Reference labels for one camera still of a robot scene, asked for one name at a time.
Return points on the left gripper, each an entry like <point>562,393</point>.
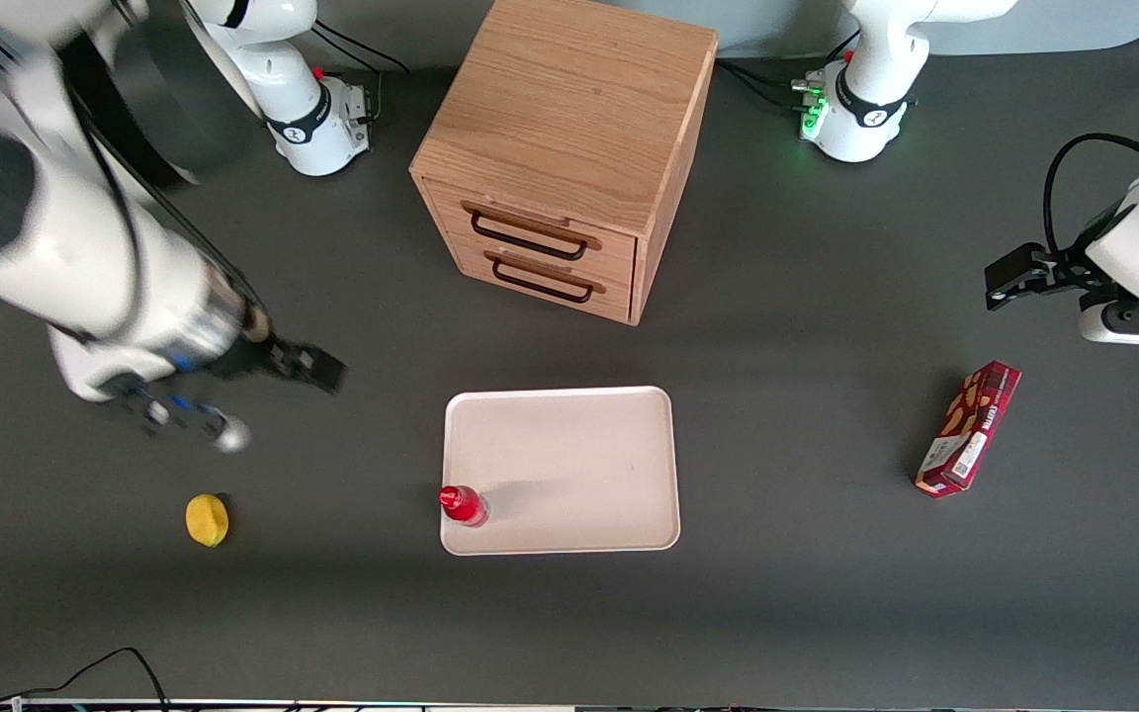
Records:
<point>1061,269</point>

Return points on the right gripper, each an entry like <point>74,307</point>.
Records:
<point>265,357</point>

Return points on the red coke bottle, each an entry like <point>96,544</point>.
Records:
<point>461,504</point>

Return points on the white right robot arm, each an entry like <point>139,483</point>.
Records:
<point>85,247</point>

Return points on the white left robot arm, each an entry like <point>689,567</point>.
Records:
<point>866,99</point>

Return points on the cream plastic tray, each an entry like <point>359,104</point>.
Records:
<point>569,465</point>

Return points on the red tartan shortbread cookie box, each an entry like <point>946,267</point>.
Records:
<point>970,430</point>

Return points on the yellow lemon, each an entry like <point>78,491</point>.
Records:
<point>207,520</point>

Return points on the wooden drawer front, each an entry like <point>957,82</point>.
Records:
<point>451,213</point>
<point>471,265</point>

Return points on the wooden drawer cabinet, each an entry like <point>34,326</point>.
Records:
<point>569,109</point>

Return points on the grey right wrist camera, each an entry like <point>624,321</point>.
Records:
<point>189,413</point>

